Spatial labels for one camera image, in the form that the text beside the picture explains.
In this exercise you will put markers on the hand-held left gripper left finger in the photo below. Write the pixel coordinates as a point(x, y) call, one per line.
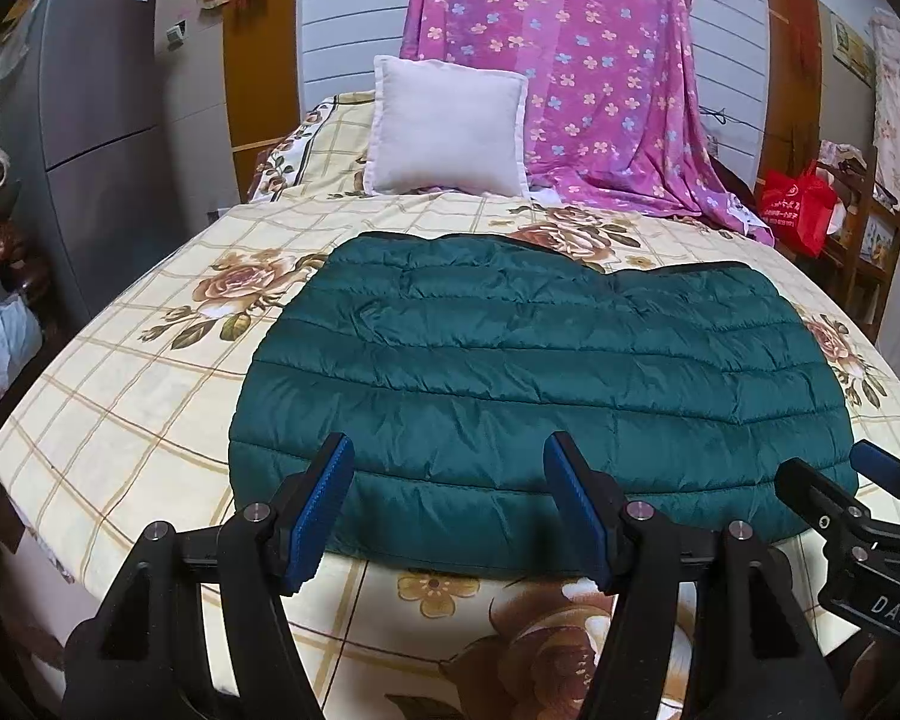
point(322, 510)

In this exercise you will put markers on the wooden shelf rack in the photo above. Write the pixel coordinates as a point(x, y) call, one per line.
point(862, 240)

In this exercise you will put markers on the red hanging ornament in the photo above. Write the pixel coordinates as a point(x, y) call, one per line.
point(801, 0)

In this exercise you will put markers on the white wall socket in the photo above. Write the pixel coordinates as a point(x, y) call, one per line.
point(177, 34)

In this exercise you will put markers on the bed with floral sheet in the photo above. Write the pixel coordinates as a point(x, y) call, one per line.
point(157, 390)

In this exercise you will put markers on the white plastic bag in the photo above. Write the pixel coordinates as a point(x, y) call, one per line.
point(7, 337)

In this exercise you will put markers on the red shopping bag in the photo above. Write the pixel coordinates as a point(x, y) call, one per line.
point(795, 210)

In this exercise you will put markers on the wooden headboard with white panels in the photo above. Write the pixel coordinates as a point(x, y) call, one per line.
point(259, 90)

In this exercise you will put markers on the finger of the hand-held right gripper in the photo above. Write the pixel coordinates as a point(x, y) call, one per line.
point(881, 465)
point(817, 495)

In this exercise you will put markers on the dark green puffer jacket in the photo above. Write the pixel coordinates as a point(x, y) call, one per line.
point(532, 390)

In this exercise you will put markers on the white square pillow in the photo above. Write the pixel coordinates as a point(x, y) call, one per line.
point(450, 127)

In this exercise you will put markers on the grey refrigerator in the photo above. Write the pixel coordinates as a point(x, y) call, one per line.
point(97, 127)

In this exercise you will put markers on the pink floral blanket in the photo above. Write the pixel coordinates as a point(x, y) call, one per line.
point(585, 75)

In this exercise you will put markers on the framed wall picture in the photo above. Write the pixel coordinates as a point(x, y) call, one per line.
point(853, 49)

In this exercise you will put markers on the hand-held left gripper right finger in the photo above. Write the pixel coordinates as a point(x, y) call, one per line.
point(574, 502)

